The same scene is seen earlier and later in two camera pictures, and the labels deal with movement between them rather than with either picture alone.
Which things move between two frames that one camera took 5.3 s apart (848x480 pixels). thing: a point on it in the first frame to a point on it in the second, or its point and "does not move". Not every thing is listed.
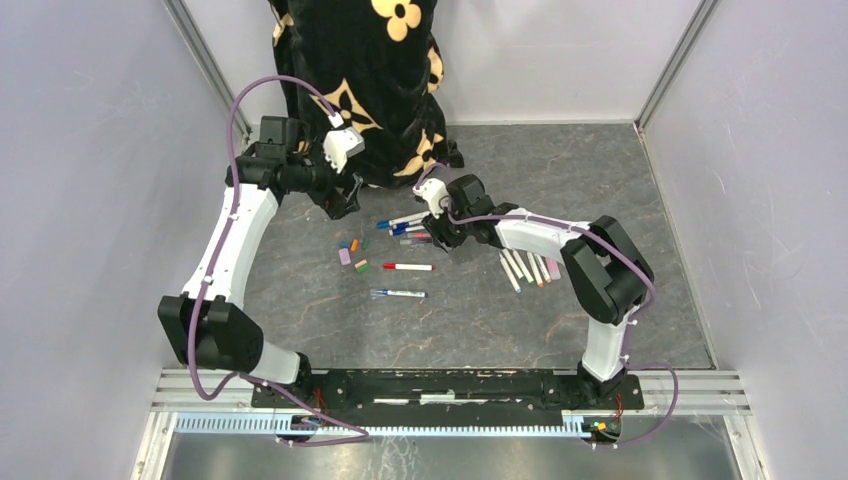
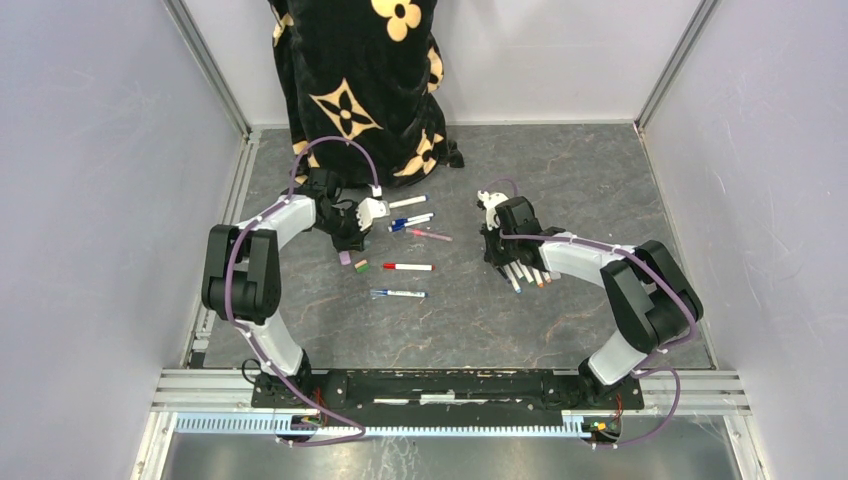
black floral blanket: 374,63 does not move
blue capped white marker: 509,273 does not move
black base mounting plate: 433,394 does not move
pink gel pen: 415,241 to 418,232
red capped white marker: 415,267 does not move
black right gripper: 438,230 to 495,258
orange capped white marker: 534,268 does not move
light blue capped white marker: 387,223 to 409,201
